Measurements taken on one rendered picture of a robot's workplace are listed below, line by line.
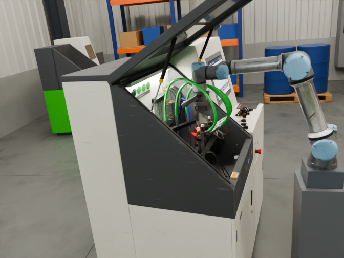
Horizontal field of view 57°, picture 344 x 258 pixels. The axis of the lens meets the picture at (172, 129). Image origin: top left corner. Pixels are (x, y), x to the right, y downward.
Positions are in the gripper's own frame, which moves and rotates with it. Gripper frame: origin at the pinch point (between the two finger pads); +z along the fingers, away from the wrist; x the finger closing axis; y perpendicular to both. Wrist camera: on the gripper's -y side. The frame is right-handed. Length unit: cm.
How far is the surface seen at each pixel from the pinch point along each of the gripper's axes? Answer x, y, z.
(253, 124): 51, 24, 16
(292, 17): 660, 36, -37
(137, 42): 493, -281, -16
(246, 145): 18.7, 23.9, 18.9
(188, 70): 35.0, -15.5, -25.2
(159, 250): -35, -16, 62
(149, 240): -35, -22, 56
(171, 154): -35.0, -3.4, 2.8
